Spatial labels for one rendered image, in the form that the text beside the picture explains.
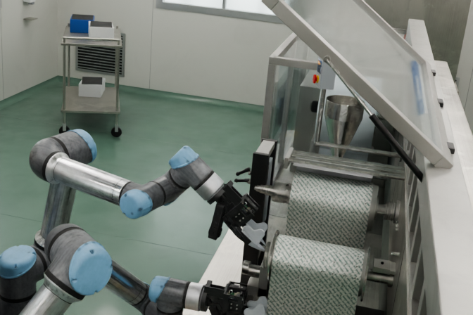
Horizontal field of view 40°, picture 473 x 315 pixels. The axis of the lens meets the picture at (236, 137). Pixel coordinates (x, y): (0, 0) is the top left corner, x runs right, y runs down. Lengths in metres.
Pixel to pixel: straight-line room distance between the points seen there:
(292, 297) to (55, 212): 0.83
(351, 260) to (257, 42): 5.72
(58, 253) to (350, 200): 0.83
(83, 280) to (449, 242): 0.88
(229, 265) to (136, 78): 5.56
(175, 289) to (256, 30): 5.66
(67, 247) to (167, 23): 6.07
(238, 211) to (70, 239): 0.45
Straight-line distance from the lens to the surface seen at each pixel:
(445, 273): 1.06
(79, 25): 6.58
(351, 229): 1.98
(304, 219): 1.98
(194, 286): 1.87
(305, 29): 1.43
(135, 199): 1.73
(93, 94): 6.69
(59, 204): 2.18
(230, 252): 2.57
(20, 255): 2.24
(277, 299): 1.84
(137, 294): 1.98
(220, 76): 7.53
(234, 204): 1.81
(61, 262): 1.66
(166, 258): 4.30
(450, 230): 1.20
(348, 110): 2.35
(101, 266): 1.65
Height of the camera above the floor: 2.15
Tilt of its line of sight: 19 degrees down
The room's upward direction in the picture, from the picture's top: 5 degrees clockwise
